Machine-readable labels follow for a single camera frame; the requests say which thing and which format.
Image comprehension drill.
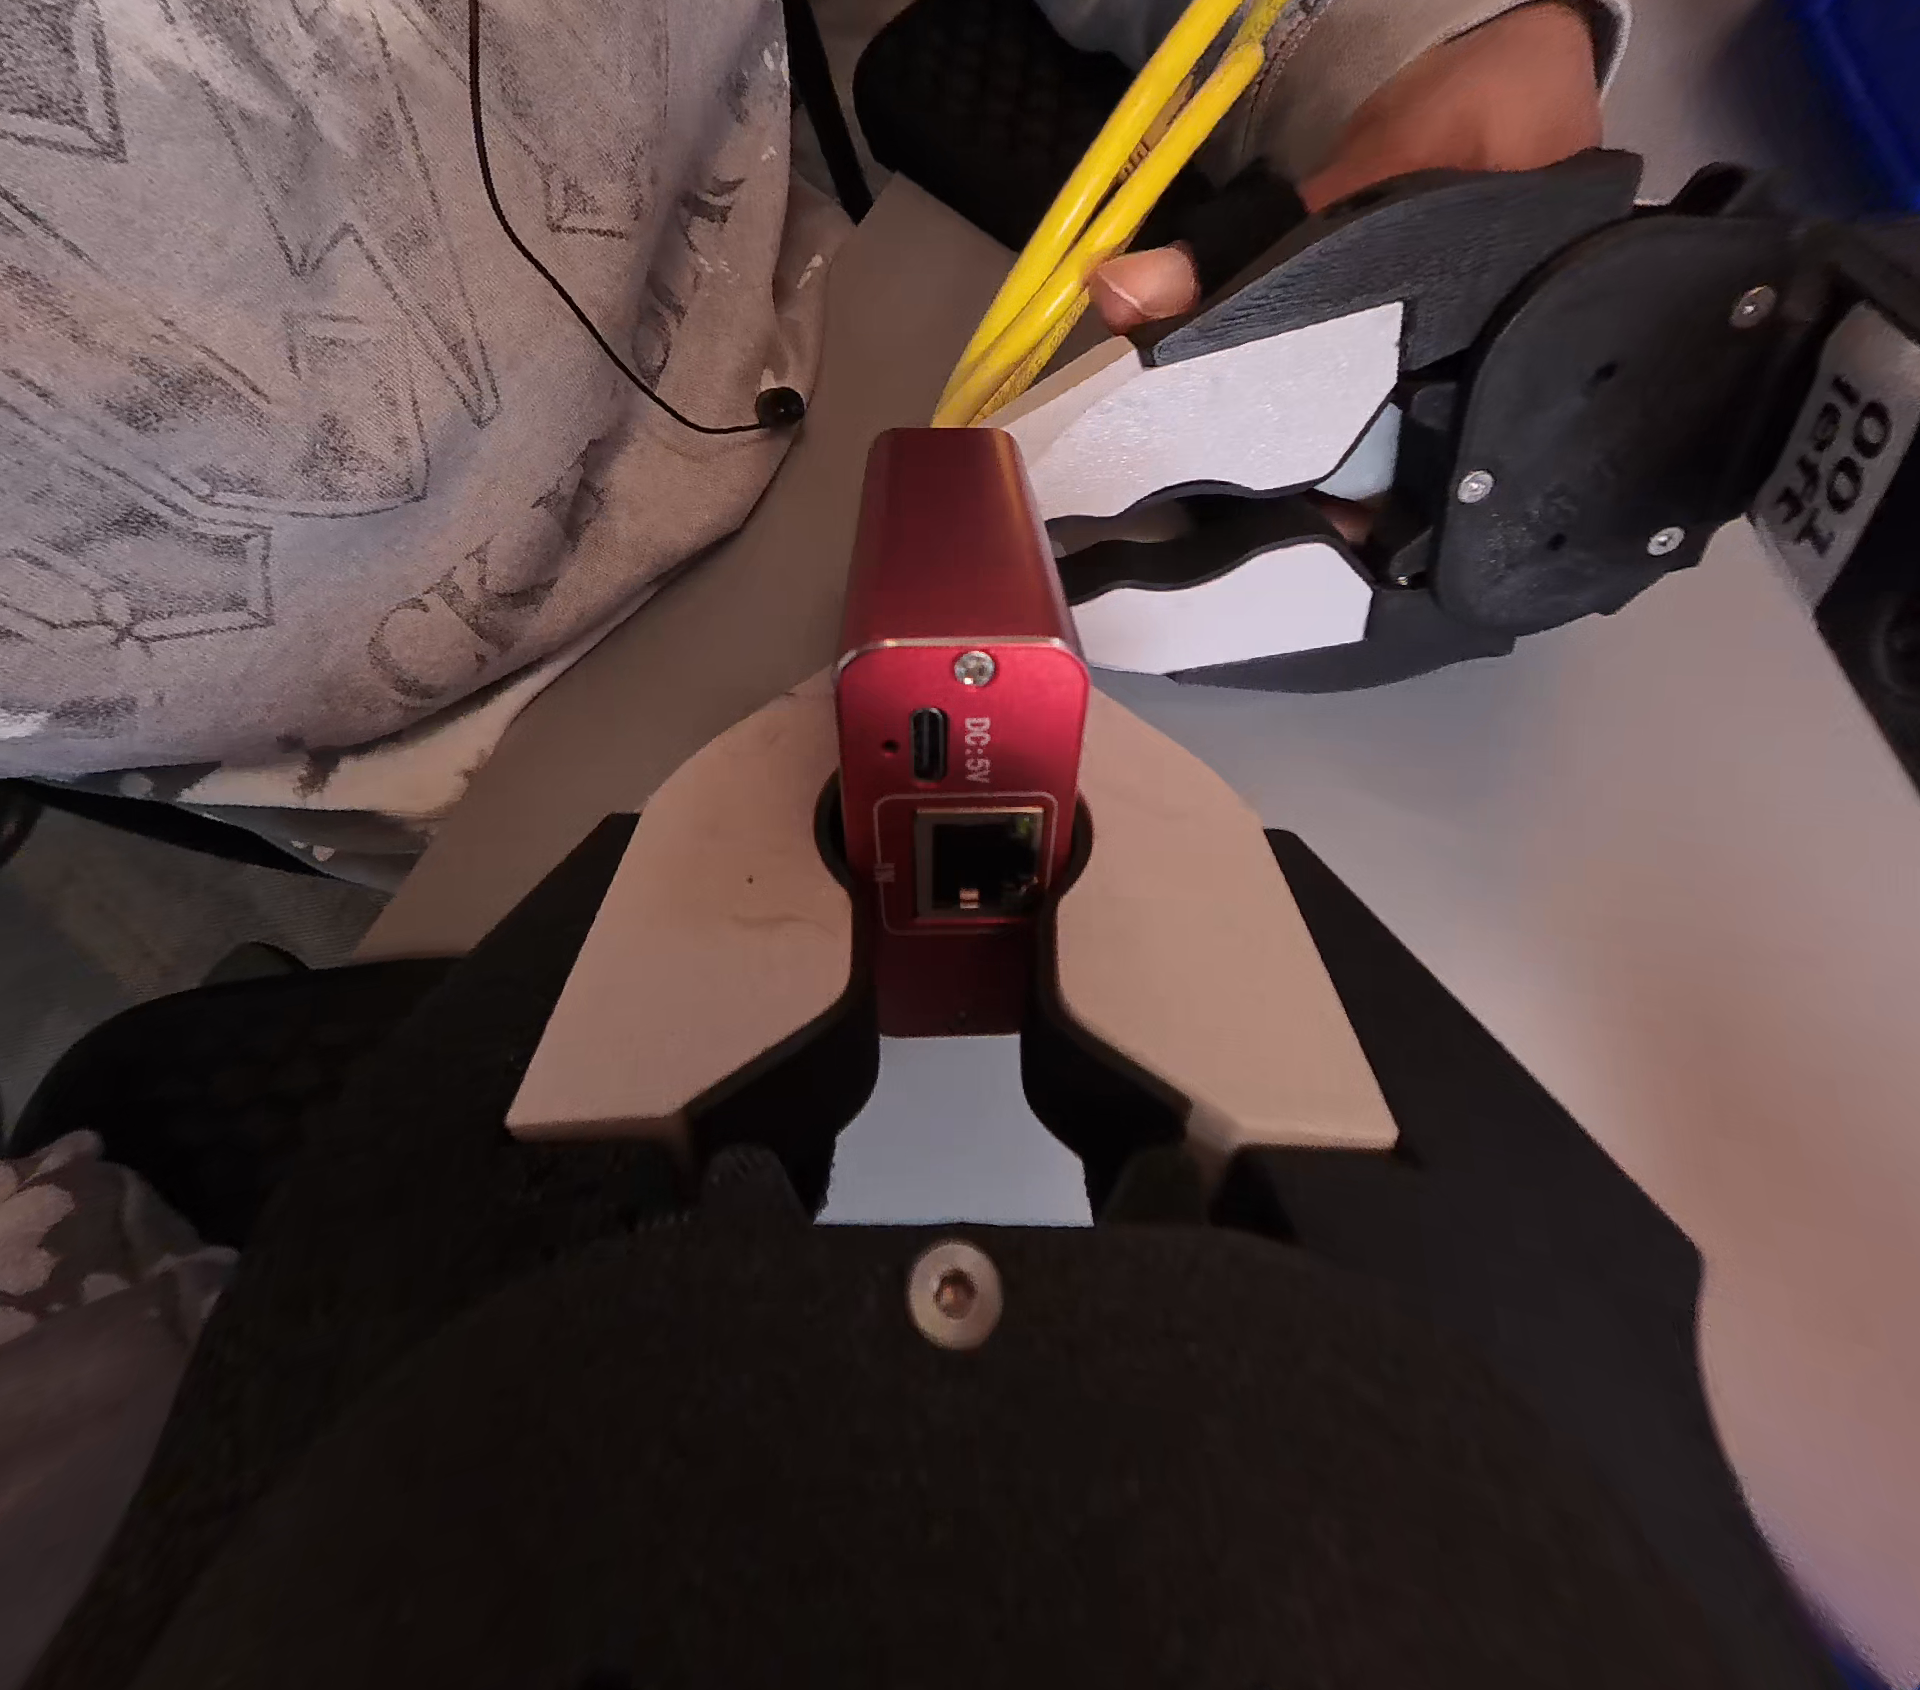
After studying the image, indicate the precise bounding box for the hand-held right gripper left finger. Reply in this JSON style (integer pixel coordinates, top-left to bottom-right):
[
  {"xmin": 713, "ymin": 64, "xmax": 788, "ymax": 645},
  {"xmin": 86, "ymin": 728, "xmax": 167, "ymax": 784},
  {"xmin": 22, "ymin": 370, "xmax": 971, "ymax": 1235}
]
[{"xmin": 509, "ymin": 668, "xmax": 883, "ymax": 1173}]

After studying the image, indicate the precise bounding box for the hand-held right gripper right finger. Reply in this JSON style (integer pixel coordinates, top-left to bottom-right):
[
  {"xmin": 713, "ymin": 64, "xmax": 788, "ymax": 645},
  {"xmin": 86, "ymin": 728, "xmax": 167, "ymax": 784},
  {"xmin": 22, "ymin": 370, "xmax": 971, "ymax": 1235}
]
[{"xmin": 1027, "ymin": 667, "xmax": 1404, "ymax": 1173}]

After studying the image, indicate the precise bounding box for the person's left hand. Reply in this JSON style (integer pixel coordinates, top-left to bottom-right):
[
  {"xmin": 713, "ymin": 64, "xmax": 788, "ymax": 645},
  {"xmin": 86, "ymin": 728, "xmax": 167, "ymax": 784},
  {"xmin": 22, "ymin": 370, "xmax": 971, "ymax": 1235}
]
[{"xmin": 1093, "ymin": 0, "xmax": 1606, "ymax": 337}]

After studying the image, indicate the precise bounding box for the yellow ethernet cable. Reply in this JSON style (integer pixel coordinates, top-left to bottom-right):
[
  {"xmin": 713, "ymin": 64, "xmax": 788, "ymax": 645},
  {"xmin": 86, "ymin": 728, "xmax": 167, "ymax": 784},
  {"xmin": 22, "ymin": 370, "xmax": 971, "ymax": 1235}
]
[{"xmin": 930, "ymin": 0, "xmax": 1349, "ymax": 432}]

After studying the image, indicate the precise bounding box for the black microphone wire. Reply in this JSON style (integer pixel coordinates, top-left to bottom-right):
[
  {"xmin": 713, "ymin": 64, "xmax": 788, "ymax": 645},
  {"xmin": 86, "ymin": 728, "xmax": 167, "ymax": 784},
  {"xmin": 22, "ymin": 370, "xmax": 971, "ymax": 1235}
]
[{"xmin": 375, "ymin": 0, "xmax": 813, "ymax": 438}]

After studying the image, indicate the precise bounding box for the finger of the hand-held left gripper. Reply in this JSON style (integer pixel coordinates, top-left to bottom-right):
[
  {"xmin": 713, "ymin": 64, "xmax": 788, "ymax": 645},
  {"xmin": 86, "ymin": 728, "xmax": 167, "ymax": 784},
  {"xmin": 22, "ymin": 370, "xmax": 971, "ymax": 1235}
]
[
  {"xmin": 998, "ymin": 149, "xmax": 1648, "ymax": 526},
  {"xmin": 1055, "ymin": 514, "xmax": 1515, "ymax": 699}
]

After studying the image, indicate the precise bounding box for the red metal ethernet switch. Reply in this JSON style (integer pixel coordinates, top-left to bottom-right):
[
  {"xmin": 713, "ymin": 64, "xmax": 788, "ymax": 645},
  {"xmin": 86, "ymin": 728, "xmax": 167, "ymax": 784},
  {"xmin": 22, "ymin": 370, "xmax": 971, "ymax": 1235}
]
[{"xmin": 833, "ymin": 428, "xmax": 1093, "ymax": 1042}]

